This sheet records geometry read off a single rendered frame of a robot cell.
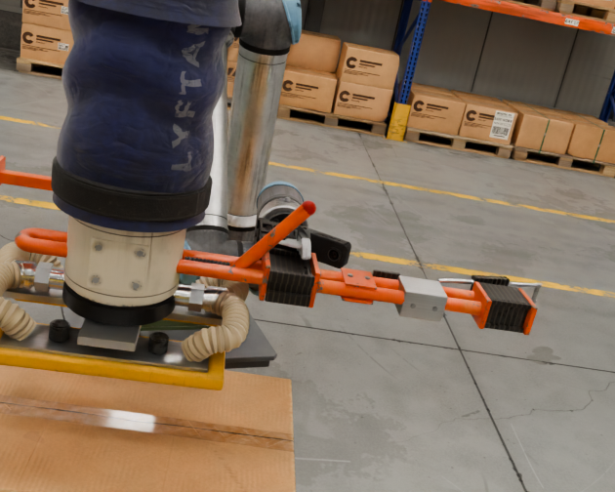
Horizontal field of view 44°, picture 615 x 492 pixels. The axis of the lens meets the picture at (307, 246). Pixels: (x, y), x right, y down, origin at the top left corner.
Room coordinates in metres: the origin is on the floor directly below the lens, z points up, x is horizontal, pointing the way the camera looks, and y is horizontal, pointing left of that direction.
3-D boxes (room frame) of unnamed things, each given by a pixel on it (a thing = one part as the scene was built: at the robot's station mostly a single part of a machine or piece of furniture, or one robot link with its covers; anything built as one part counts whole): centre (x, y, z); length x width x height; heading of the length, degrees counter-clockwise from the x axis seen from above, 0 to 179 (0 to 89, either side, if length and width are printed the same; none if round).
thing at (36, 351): (0.96, 0.25, 1.13); 0.34 x 0.10 x 0.05; 99
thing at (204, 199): (1.05, 0.27, 1.35); 0.23 x 0.23 x 0.04
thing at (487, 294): (1.14, -0.33, 1.24); 0.08 x 0.07 x 0.05; 99
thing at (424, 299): (1.12, -0.19, 1.23); 0.07 x 0.07 x 0.04; 9
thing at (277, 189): (1.39, 0.06, 1.24); 0.12 x 0.09 x 0.10; 9
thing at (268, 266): (1.09, 0.02, 1.24); 0.10 x 0.08 x 0.06; 9
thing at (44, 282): (1.05, 0.27, 1.17); 0.34 x 0.25 x 0.06; 99
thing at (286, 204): (1.31, 0.05, 1.24); 0.09 x 0.05 x 0.10; 99
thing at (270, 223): (1.23, 0.05, 1.24); 0.12 x 0.09 x 0.08; 9
